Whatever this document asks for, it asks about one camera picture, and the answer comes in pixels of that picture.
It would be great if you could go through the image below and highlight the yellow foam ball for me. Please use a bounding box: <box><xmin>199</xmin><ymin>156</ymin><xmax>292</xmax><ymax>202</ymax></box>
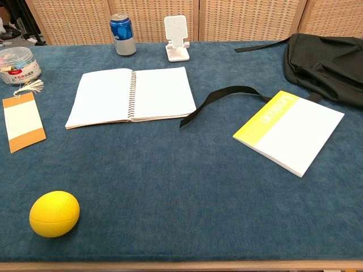
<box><xmin>29</xmin><ymin>190</ymin><xmax>81</xmax><ymax>238</ymax></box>

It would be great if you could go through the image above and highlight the woven rattan folding screen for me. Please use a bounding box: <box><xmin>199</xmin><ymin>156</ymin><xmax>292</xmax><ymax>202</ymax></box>
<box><xmin>24</xmin><ymin>0</ymin><xmax>363</xmax><ymax>46</ymax></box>

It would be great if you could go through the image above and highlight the open spiral notebook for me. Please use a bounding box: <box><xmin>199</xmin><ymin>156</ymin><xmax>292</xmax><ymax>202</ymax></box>
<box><xmin>65</xmin><ymin>66</ymin><xmax>197</xmax><ymax>130</ymax></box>

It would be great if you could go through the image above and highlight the clear plastic clip tub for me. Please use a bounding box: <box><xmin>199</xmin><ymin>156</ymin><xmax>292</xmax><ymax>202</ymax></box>
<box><xmin>0</xmin><ymin>46</ymin><xmax>42</xmax><ymax>86</ymax></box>

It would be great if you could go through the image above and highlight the orange and cream bookmark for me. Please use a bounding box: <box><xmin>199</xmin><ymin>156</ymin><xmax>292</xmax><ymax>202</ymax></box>
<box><xmin>2</xmin><ymin>79</ymin><xmax>47</xmax><ymax>154</ymax></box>

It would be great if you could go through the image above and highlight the white phone stand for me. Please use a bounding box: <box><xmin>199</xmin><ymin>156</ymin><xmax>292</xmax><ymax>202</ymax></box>
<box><xmin>163</xmin><ymin>15</ymin><xmax>191</xmax><ymax>62</ymax></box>

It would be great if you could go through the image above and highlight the black tripod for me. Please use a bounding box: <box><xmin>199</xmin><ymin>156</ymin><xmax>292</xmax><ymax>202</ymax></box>
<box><xmin>11</xmin><ymin>0</ymin><xmax>48</xmax><ymax>46</ymax></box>

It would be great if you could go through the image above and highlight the blue soda can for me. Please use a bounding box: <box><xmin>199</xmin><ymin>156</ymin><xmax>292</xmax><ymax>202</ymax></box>
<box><xmin>109</xmin><ymin>13</ymin><xmax>137</xmax><ymax>56</ymax></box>

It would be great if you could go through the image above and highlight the blue table cloth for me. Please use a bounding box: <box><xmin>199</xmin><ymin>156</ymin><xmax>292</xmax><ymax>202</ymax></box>
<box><xmin>0</xmin><ymin>40</ymin><xmax>363</xmax><ymax>263</ymax></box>

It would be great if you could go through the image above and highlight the black backpack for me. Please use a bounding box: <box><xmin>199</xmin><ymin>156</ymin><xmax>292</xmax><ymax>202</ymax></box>
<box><xmin>179</xmin><ymin>33</ymin><xmax>363</xmax><ymax>129</ymax></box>

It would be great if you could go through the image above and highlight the yellow and white notebook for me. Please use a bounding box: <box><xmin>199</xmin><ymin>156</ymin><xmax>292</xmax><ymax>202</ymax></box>
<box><xmin>232</xmin><ymin>90</ymin><xmax>345</xmax><ymax>179</ymax></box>

